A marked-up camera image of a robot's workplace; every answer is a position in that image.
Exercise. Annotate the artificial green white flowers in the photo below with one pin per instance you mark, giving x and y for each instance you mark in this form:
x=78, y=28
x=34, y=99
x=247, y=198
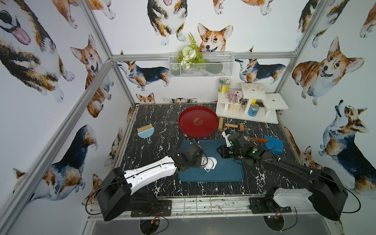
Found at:
x=190, y=55

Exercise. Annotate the pink flower decoration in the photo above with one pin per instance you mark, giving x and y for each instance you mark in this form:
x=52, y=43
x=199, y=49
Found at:
x=235, y=96

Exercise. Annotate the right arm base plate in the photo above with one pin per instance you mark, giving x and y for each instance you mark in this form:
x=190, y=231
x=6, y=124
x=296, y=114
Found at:
x=260, y=205

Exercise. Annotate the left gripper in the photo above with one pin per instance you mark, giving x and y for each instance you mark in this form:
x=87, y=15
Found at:
x=198, y=152

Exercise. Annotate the light blue hand brush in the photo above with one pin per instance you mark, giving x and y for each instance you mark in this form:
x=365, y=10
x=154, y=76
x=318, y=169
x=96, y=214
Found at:
x=146, y=132

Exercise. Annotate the yellow sunflower seed can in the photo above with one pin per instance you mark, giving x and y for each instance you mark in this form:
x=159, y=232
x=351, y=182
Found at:
x=224, y=85

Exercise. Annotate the wooden double roller pin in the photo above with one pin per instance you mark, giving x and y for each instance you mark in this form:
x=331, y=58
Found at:
x=222, y=125

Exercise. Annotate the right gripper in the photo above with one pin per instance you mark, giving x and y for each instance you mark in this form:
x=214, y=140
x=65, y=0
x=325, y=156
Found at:
x=227, y=151

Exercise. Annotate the white dough piece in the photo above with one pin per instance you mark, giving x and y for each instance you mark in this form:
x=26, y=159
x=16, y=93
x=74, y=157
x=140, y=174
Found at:
x=214, y=162

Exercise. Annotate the metal dough scraper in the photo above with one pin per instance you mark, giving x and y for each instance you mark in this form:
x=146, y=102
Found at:
x=254, y=139

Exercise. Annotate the white tiered shelf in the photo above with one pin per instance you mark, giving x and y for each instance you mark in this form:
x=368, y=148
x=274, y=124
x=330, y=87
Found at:
x=269, y=104

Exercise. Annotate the white wire wall basket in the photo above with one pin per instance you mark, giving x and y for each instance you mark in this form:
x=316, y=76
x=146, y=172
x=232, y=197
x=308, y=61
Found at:
x=217, y=64

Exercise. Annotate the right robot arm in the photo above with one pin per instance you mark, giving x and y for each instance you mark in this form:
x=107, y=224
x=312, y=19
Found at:
x=328, y=195

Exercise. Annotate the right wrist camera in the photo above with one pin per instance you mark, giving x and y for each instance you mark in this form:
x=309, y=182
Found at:
x=226, y=134

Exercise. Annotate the round metal cutter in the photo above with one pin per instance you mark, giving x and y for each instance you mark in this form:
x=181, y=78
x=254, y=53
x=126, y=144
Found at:
x=206, y=163

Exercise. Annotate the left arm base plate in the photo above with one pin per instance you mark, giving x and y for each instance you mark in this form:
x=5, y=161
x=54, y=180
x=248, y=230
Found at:
x=156, y=208

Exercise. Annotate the teal plastic tray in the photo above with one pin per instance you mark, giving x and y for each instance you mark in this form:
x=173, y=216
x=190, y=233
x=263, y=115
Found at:
x=226, y=170

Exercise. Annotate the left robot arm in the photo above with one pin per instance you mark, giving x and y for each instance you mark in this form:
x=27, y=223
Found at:
x=118, y=192

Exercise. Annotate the red round tray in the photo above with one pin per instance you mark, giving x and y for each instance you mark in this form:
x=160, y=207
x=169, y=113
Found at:
x=198, y=121

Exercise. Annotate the blue can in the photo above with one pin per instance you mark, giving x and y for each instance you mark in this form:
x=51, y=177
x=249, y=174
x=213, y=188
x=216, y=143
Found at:
x=253, y=110

